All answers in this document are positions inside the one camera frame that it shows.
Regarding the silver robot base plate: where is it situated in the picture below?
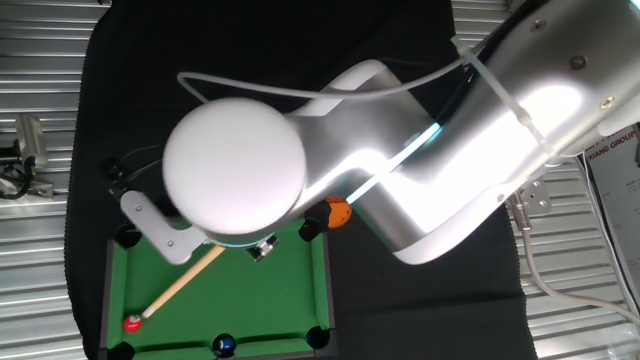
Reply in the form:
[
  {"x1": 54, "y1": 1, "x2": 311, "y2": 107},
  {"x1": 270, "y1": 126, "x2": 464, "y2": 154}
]
[{"x1": 507, "y1": 177, "x2": 554, "y2": 219}]

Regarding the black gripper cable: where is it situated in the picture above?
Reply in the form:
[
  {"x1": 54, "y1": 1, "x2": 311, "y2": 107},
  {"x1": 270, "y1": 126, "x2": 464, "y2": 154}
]
[{"x1": 103, "y1": 144, "x2": 166, "y2": 180}]

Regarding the mini green pool table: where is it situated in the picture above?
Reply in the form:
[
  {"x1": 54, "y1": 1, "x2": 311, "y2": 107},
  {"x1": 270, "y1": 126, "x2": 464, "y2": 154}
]
[{"x1": 97, "y1": 214, "x2": 339, "y2": 360}]

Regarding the black depth camera cable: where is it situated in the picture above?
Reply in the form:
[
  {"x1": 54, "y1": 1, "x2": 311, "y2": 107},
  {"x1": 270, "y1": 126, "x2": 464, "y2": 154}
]
[{"x1": 0, "y1": 154, "x2": 37, "y2": 201}]

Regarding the red number three pool ball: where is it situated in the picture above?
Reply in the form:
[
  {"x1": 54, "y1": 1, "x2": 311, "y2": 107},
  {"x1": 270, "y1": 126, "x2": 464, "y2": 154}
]
[{"x1": 122, "y1": 314, "x2": 144, "y2": 335}]

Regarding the blue pool ball white spot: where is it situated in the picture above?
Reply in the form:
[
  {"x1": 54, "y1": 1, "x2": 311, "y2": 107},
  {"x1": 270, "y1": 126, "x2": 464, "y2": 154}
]
[{"x1": 212, "y1": 333, "x2": 237, "y2": 359}]

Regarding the white printed paper sign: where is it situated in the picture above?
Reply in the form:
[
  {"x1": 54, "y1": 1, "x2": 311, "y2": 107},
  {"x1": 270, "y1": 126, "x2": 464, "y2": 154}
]
[{"x1": 583, "y1": 124, "x2": 640, "y2": 284}]

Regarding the black table cloth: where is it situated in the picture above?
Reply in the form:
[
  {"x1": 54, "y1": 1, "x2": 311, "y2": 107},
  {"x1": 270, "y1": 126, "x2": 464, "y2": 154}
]
[{"x1": 63, "y1": 0, "x2": 539, "y2": 360}]

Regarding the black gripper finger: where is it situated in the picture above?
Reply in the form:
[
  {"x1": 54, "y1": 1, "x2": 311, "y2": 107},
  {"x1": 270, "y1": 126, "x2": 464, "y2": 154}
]
[{"x1": 246, "y1": 234, "x2": 280, "y2": 263}]

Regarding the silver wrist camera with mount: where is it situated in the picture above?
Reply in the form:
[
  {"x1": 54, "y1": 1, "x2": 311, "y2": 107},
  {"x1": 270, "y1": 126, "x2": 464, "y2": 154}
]
[{"x1": 119, "y1": 189, "x2": 209, "y2": 266}]

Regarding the black camera cable with plug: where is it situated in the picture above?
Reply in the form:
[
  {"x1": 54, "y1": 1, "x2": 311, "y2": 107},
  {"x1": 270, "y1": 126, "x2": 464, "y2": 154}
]
[{"x1": 107, "y1": 158, "x2": 167, "y2": 200}]

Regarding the white zip tie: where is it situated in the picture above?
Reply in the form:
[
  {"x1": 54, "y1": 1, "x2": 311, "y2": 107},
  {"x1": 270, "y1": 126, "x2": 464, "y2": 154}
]
[{"x1": 452, "y1": 35, "x2": 555, "y2": 151}]

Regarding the metal camera foot bracket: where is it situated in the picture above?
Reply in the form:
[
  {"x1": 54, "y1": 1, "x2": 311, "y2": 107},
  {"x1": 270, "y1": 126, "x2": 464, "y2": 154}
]
[{"x1": 0, "y1": 177, "x2": 55, "y2": 201}]

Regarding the wooden pool cue black butt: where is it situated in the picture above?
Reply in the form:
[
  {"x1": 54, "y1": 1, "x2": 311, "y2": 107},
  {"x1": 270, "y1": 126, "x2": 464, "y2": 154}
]
[{"x1": 141, "y1": 244, "x2": 228, "y2": 321}]

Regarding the grey base cable metal plug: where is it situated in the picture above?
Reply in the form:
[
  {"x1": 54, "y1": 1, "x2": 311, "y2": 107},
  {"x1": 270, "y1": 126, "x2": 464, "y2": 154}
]
[{"x1": 505, "y1": 192, "x2": 640, "y2": 329}]

